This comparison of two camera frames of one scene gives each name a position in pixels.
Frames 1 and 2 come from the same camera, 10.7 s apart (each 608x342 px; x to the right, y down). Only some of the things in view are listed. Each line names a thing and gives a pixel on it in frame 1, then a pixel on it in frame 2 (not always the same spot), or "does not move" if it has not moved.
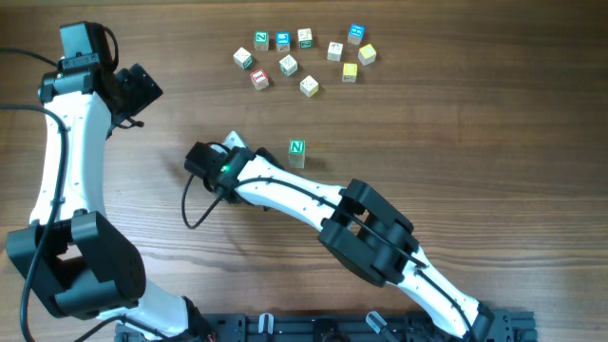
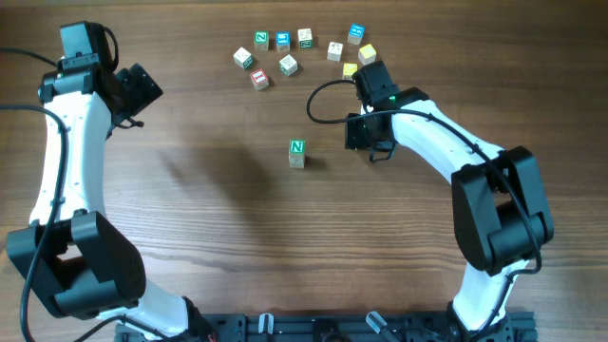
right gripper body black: x=265 y=156 -> x=359 y=136
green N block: x=296 y=146 does not move
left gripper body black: x=141 y=93 does not move
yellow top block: x=367 y=54 does not move
